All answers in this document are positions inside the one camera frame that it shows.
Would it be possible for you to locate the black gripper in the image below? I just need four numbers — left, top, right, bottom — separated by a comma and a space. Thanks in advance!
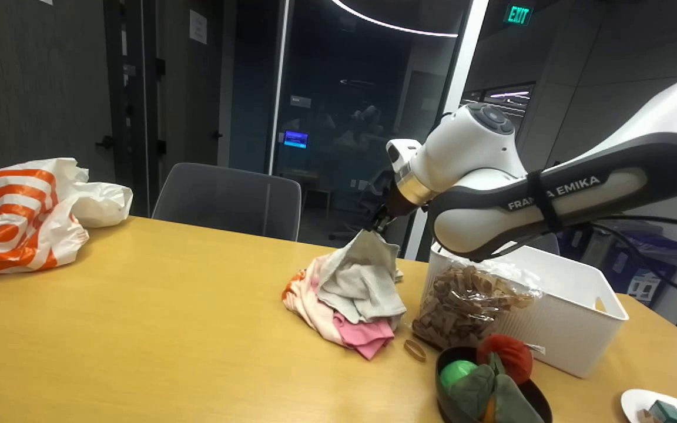
368, 165, 420, 235

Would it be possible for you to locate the white pillar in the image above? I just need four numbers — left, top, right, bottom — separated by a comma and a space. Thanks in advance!
403, 0, 491, 262

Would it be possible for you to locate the clear bag of rubber bands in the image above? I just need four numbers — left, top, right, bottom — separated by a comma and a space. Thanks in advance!
410, 261, 539, 352

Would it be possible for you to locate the tan rubber band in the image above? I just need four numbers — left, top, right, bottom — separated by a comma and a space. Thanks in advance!
403, 334, 434, 363

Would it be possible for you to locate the grey chair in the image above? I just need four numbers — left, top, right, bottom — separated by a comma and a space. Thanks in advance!
150, 160, 307, 244

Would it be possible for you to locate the bright green toy ball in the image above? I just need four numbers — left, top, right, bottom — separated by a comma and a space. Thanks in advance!
437, 358, 483, 394

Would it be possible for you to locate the red plush fruit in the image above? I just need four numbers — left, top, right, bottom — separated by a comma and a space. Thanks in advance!
476, 334, 537, 388

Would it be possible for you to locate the dark bowl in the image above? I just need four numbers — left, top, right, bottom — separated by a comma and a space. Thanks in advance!
434, 343, 556, 423

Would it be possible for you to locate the white plastic bin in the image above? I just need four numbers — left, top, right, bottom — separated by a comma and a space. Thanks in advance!
427, 239, 632, 381

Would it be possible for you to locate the green exit sign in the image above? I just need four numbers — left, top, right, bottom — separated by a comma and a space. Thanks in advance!
503, 3, 534, 25

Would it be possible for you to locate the dark green plush vegetable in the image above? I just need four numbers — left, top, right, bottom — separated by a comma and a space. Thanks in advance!
448, 352, 551, 423

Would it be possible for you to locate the white paper plate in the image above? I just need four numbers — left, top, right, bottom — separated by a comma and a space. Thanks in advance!
616, 386, 677, 423

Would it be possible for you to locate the white and orange plastic bag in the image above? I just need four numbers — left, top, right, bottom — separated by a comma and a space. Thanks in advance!
0, 155, 138, 276

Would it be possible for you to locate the blue wall display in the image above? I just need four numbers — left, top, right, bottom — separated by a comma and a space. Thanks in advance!
280, 126, 313, 152

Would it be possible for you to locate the ring ceiling light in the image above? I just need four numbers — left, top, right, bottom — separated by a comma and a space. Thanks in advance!
327, 0, 463, 41

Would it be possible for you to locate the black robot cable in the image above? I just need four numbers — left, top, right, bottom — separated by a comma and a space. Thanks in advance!
584, 212, 677, 303

